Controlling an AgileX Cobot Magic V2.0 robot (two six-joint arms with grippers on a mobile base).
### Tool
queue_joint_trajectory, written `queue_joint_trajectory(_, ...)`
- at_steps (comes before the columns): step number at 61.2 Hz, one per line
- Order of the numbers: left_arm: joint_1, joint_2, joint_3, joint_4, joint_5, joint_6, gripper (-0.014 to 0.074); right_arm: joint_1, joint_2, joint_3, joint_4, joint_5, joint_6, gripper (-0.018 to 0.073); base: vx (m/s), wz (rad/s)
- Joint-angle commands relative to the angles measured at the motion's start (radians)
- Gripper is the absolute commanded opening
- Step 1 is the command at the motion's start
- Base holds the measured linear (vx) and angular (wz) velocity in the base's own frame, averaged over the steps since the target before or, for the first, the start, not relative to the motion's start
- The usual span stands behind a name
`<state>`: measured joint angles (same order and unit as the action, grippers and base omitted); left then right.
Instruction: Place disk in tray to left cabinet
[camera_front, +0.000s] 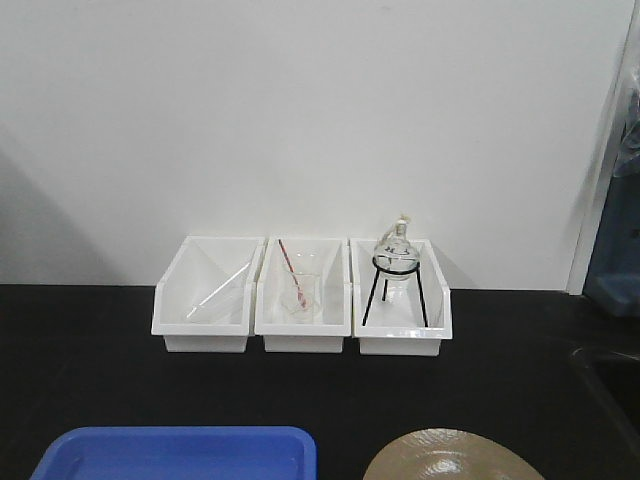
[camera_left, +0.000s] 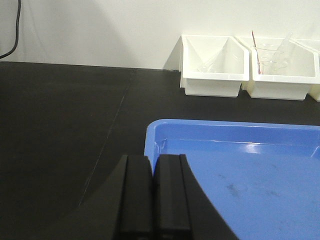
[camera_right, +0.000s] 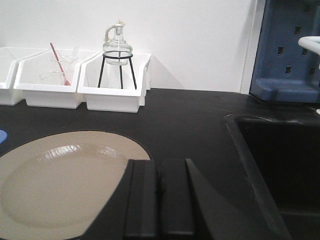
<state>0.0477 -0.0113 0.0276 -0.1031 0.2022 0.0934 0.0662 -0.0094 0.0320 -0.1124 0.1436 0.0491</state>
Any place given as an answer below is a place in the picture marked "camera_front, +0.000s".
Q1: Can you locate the beige plate with black rim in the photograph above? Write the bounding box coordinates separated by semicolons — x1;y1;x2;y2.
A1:
364;428;542;479

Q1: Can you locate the blue plastic tray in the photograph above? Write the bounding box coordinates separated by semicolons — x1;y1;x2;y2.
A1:
31;426;318;479

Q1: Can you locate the glass beaker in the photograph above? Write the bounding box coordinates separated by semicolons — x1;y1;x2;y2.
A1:
280;273;321;325

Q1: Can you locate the middle white storage bin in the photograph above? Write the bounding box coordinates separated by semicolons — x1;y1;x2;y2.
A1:
254;236;352;353

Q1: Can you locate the white storage bin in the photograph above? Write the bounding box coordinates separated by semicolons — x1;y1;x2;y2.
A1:
151;236;265;353
349;238;453;357
254;236;352;353

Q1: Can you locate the round glass flask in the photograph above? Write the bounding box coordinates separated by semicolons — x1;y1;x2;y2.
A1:
373;215;419;270

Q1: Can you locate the right white storage bin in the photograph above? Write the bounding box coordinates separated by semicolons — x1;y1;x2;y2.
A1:
349;238;453;357

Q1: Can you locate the left white storage bin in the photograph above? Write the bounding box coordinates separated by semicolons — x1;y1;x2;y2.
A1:
151;236;265;353

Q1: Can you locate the glass stirring rod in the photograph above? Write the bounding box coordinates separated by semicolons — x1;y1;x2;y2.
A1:
186;264;249;323

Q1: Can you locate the dark blue machine at right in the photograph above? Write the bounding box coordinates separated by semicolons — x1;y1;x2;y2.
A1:
583;79;639;317

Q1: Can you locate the black sink basin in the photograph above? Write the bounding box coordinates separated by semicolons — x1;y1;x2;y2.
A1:
569;347;639;455

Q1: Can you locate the black wire tripod stand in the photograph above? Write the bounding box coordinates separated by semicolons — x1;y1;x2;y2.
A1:
361;257;428;327

